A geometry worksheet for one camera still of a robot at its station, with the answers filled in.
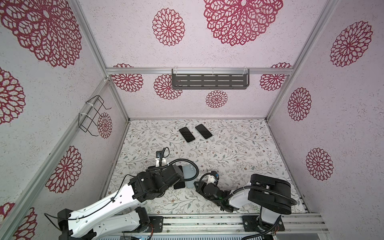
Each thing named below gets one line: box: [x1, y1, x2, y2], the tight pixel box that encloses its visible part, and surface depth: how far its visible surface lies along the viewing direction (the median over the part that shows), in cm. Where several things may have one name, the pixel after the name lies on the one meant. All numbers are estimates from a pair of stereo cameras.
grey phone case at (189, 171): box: [183, 165, 197, 189], surface depth 96 cm
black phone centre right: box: [195, 124, 213, 139], surface depth 115 cm
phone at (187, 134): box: [179, 126, 196, 143], surface depth 114 cm
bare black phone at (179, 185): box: [173, 181, 186, 190], surface depth 87 cm
